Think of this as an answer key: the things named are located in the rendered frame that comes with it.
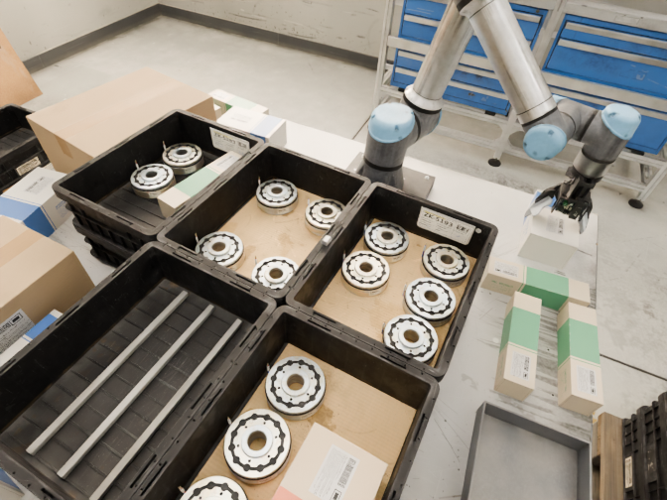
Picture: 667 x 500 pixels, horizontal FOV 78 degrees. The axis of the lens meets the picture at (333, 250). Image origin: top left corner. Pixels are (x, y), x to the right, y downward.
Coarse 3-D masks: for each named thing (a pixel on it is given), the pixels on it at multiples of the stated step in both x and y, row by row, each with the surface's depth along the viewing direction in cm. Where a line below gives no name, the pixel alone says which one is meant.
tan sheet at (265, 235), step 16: (304, 192) 108; (256, 208) 103; (304, 208) 104; (240, 224) 99; (256, 224) 100; (272, 224) 100; (288, 224) 100; (304, 224) 100; (256, 240) 96; (272, 240) 96; (288, 240) 97; (304, 240) 97; (256, 256) 93; (272, 256) 93; (288, 256) 93; (304, 256) 94; (240, 272) 90
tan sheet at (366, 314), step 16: (416, 240) 99; (416, 256) 96; (400, 272) 92; (416, 272) 92; (336, 288) 88; (400, 288) 89; (464, 288) 90; (320, 304) 85; (336, 304) 86; (352, 304) 86; (368, 304) 86; (384, 304) 86; (400, 304) 86; (352, 320) 83; (368, 320) 83; (384, 320) 83
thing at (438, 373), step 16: (368, 192) 94; (400, 192) 95; (352, 208) 90; (448, 208) 92; (480, 224) 89; (336, 240) 84; (320, 256) 81; (304, 272) 78; (480, 272) 80; (288, 304) 73; (464, 304) 75; (320, 320) 71; (336, 320) 71; (464, 320) 72; (352, 336) 69; (368, 336) 69; (384, 352) 68; (400, 352) 68; (448, 352) 68; (416, 368) 66; (432, 368) 66
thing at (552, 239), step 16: (544, 208) 115; (528, 224) 115; (544, 224) 111; (560, 224) 111; (576, 224) 112; (528, 240) 110; (544, 240) 108; (560, 240) 107; (576, 240) 108; (528, 256) 114; (544, 256) 112; (560, 256) 110
